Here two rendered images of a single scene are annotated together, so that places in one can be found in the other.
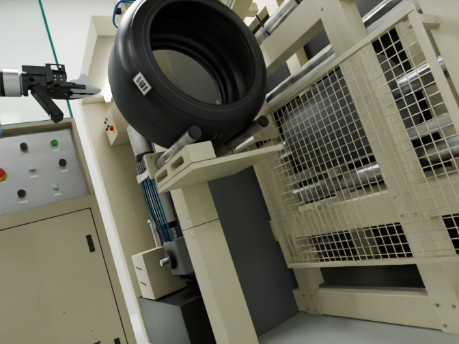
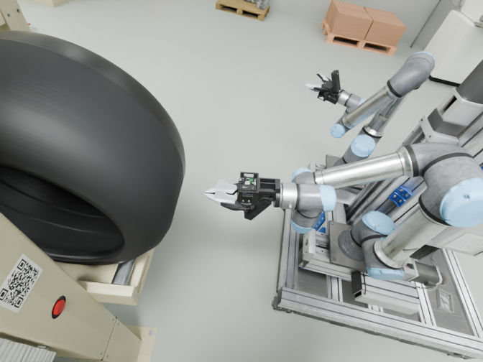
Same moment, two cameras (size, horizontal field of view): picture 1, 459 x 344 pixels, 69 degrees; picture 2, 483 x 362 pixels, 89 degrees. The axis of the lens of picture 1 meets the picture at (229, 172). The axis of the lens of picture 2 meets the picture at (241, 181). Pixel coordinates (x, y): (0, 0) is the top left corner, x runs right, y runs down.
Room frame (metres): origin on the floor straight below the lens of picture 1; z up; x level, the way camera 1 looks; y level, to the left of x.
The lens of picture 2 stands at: (1.36, 0.57, 1.70)
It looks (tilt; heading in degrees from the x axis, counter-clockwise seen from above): 49 degrees down; 205
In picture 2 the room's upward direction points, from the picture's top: 13 degrees clockwise
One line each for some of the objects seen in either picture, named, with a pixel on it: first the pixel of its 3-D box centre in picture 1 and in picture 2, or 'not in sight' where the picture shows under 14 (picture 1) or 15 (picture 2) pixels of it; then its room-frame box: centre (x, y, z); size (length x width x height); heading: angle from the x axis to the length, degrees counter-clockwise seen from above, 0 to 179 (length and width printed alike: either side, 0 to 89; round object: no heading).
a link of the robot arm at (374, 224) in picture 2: not in sight; (374, 229); (0.55, 0.84, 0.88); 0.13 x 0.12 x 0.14; 29
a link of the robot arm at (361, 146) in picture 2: not in sight; (359, 149); (0.09, 0.63, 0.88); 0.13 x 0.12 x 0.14; 178
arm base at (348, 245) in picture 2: not in sight; (359, 240); (0.55, 0.83, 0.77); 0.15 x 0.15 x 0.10
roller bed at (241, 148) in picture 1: (246, 118); not in sight; (1.64, -0.17, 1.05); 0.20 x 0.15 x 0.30; 32
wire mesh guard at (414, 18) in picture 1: (334, 171); not in sight; (1.23, -0.36, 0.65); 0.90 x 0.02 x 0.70; 32
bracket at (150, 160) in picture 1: (191, 158); (65, 288); (1.40, 0.13, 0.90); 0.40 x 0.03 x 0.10; 122
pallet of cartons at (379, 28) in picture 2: not in sight; (361, 26); (-4.79, -0.50, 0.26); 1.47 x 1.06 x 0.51; 114
